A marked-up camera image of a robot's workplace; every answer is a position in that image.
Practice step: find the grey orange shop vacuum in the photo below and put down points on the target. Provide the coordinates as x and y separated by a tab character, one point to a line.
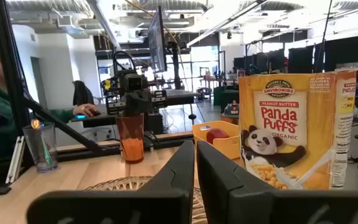
231	110

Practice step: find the round woven placemat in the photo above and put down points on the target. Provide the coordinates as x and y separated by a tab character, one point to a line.
120	184

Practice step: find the clear glass tumbler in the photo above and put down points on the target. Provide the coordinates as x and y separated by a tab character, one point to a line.
34	155

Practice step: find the black rig frame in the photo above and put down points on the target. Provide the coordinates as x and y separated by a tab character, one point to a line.
6	62

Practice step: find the iridescent spoon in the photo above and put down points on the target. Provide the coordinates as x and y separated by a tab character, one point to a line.
36	124

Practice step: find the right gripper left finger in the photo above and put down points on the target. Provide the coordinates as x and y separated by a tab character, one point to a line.
166	199

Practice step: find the orange plastic tumbler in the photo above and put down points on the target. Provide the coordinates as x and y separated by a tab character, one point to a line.
131	146

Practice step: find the black office chair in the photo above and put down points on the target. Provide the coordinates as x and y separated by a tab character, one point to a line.
81	93

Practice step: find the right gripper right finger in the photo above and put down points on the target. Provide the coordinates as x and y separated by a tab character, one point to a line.
228	193

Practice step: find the black monitor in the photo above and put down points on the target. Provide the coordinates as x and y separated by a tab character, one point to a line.
157	43

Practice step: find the yellow plastic bin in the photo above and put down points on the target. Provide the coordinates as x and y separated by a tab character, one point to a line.
225	149

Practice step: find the black partition curtains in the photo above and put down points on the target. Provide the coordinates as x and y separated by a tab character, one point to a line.
337	53

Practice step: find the black office desk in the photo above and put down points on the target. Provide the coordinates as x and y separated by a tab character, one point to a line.
179	95

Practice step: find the black monitor stand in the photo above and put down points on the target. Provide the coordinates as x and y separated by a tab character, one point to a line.
176	68

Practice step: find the red apple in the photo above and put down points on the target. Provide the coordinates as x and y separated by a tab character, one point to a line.
217	135

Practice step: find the green bin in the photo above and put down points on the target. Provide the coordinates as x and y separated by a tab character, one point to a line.
225	95

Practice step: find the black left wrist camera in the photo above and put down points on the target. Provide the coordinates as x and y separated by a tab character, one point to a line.
134	83

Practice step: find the person's hand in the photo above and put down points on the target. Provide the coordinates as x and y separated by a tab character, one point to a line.
84	109

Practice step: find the white metal bracket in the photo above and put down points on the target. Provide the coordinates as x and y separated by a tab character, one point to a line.
14	161

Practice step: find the Panda Puffs cereal box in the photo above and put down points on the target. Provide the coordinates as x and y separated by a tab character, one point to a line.
291	124

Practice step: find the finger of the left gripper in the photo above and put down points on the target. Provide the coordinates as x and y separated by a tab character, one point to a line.
145	105
132	105

